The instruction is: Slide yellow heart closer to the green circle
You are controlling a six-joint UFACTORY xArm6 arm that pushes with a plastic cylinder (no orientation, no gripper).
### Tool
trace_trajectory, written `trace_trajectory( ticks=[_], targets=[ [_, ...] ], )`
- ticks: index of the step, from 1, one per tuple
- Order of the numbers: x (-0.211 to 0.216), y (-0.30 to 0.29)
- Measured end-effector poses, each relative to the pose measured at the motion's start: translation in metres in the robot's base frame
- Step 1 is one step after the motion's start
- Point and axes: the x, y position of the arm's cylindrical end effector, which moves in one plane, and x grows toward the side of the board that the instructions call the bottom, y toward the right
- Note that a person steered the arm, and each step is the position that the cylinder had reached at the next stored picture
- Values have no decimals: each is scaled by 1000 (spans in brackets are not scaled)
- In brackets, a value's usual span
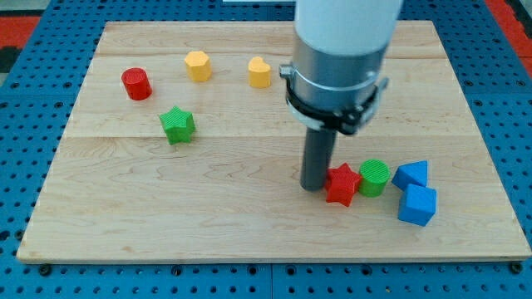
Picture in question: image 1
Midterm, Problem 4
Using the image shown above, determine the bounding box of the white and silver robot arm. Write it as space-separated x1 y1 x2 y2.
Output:
279 0 403 135

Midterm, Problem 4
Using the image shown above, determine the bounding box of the yellow heart block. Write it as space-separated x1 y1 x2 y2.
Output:
248 56 272 88

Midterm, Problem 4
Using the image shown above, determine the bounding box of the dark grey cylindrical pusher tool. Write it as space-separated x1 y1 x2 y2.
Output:
300 128 337 192

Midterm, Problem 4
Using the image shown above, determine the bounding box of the red star block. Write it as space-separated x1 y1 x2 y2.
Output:
324 163 362 207

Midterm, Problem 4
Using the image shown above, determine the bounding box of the wooden board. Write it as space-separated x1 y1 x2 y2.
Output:
17 21 531 264

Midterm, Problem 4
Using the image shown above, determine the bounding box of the green star block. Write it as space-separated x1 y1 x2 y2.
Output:
159 106 195 145

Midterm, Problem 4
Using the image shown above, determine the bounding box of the yellow hexagon block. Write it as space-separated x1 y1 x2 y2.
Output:
184 51 212 82

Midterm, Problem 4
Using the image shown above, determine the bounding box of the green cylinder block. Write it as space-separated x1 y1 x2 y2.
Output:
358 159 391 198

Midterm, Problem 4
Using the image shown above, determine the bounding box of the red cylinder block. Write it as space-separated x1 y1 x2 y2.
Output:
121 67 152 100

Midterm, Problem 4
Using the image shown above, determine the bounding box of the blue triangle block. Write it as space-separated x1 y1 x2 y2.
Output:
392 160 429 190

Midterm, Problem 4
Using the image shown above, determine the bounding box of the blue cube block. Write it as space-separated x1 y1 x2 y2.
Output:
397 184 437 227

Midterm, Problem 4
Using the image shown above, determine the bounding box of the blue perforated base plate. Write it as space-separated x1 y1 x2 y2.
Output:
1 1 531 298

